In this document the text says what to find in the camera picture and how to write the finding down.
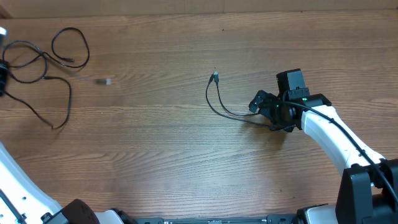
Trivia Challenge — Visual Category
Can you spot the black usb cable bundle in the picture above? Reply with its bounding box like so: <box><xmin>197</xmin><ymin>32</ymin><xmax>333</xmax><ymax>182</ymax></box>
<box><xmin>2</xmin><ymin>76</ymin><xmax>112</xmax><ymax>131</ymax></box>

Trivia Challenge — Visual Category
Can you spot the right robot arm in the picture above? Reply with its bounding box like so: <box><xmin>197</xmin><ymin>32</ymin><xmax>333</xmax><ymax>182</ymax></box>
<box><xmin>249</xmin><ymin>68</ymin><xmax>397</xmax><ymax>223</ymax></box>

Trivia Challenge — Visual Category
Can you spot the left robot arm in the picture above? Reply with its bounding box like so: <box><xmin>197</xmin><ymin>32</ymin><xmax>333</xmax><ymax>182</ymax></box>
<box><xmin>1</xmin><ymin>145</ymin><xmax>123</xmax><ymax>224</ymax></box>

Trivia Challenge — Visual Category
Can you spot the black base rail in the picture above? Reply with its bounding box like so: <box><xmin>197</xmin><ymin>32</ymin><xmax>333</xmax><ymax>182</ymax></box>
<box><xmin>118</xmin><ymin>203</ymin><xmax>336</xmax><ymax>224</ymax></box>

